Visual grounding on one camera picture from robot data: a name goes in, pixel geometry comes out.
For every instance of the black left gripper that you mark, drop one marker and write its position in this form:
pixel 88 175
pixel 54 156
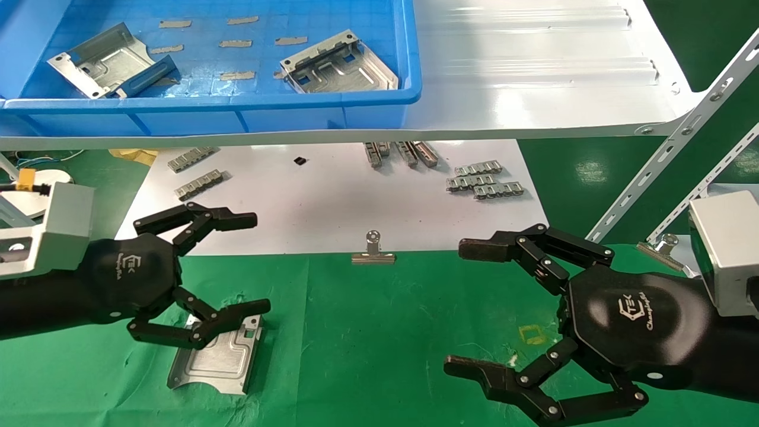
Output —
pixel 127 279

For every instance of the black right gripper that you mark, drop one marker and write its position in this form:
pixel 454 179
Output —
pixel 634 323

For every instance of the curved metal plate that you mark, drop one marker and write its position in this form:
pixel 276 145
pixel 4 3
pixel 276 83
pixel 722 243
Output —
pixel 219 362

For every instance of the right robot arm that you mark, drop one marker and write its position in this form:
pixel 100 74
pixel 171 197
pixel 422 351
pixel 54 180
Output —
pixel 732 356

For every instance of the yellow plastic bag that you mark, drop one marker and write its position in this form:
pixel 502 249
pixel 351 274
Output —
pixel 133 155

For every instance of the silver binder clip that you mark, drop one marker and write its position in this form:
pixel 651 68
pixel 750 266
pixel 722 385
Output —
pixel 373 257
pixel 661 252

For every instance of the blue plastic bin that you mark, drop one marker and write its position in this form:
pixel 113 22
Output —
pixel 207 115

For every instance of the green cloth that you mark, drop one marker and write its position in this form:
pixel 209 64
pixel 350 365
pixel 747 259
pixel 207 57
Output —
pixel 367 344

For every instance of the brown tape strip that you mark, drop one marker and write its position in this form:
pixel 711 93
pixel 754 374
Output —
pixel 243 20
pixel 291 41
pixel 166 49
pixel 175 24
pixel 237 75
pixel 235 43

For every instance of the perforated grey shelf upright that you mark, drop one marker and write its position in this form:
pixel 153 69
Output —
pixel 670 145
pixel 699 193
pixel 9 213

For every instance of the white shelf board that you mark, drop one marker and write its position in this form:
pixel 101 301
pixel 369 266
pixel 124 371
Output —
pixel 533 59

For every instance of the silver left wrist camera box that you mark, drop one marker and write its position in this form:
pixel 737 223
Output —
pixel 59 228

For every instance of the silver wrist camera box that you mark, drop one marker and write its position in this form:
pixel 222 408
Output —
pixel 59 228
pixel 726 255

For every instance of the grey metal rail part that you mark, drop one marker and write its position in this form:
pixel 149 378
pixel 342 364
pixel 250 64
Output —
pixel 385 148
pixel 373 155
pixel 427 154
pixel 407 154

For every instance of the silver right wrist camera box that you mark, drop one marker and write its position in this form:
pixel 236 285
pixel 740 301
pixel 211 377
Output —
pixel 726 255

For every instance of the folded grey metal bracket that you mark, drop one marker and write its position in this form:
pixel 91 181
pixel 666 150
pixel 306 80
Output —
pixel 101 56

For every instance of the slotted metal box bracket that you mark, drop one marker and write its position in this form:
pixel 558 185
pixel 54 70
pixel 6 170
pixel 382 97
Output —
pixel 338 68

